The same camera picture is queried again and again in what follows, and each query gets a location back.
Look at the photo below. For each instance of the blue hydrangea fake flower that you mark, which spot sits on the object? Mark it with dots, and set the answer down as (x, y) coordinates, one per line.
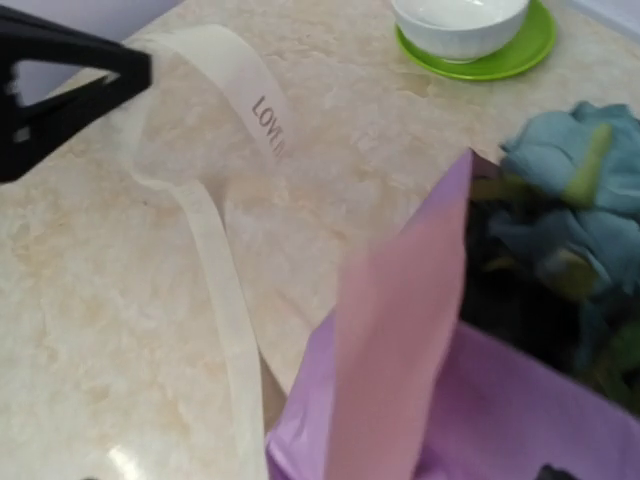
(586, 161)

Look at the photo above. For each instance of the pink wrapping paper sheet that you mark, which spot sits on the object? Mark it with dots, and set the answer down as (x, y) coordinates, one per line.
(395, 315)

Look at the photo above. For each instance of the purple wrapping paper sheet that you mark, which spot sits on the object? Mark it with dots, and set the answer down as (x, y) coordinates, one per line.
(494, 413)

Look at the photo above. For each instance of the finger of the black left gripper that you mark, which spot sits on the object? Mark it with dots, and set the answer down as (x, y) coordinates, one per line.
(31, 133)
(27, 37)

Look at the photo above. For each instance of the green plate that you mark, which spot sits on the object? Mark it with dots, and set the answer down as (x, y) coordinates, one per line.
(531, 45)

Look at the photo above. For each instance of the white ceramic bowl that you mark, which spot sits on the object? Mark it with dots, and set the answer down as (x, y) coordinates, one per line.
(459, 31)

